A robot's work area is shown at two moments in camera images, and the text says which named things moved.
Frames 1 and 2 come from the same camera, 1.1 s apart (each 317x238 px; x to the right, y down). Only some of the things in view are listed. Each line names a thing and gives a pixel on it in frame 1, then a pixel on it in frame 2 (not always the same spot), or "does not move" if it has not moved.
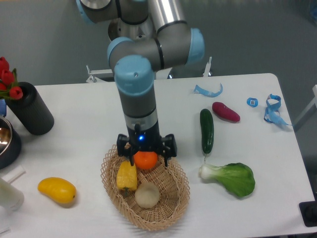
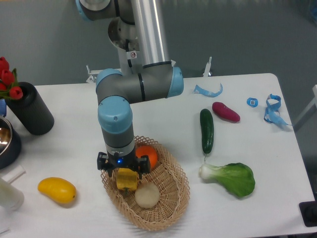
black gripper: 149,139 -> 108,161
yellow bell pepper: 127,176 does not move
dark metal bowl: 10,144 does not move
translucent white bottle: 11,198 does not move
